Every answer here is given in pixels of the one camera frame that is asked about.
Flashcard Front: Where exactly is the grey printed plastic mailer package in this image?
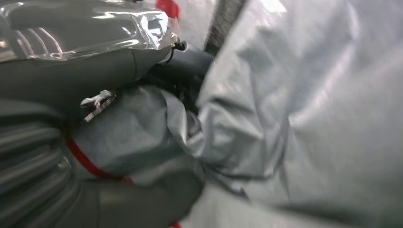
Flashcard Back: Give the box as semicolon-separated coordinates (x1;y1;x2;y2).
64;0;403;228

